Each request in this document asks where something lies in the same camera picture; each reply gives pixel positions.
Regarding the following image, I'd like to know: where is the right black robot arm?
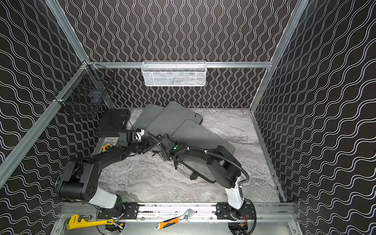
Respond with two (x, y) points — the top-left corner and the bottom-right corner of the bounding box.
(155, 134), (250, 221)

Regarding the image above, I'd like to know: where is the yellow pipe wrench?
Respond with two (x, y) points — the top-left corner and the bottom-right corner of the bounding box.
(64, 214), (115, 230)

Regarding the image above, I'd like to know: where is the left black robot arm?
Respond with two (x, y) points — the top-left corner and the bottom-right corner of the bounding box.
(56, 138), (152, 213)

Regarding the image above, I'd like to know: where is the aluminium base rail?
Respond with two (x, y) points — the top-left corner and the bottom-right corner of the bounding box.
(96, 202), (294, 222)

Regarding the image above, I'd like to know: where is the yellow tape measure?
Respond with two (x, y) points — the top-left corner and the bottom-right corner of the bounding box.
(102, 145), (113, 152)

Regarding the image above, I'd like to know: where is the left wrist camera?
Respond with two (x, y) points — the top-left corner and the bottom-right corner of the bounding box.
(134, 128), (145, 142)

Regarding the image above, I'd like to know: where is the grey laptop bag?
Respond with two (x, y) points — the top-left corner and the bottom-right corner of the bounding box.
(164, 118), (236, 183)
(133, 104), (165, 130)
(146, 102), (203, 136)

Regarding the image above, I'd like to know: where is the black wire basket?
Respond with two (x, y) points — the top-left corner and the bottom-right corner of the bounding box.
(57, 62), (115, 119)

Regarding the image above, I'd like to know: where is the black plastic tool case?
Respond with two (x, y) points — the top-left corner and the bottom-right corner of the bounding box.
(95, 109), (131, 138)

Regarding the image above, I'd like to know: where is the orange adjustable wrench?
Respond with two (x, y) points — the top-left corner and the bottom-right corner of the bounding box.
(154, 209), (195, 230)

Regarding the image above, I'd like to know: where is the white wire mesh basket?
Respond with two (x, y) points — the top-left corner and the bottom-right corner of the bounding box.
(141, 61), (208, 87)

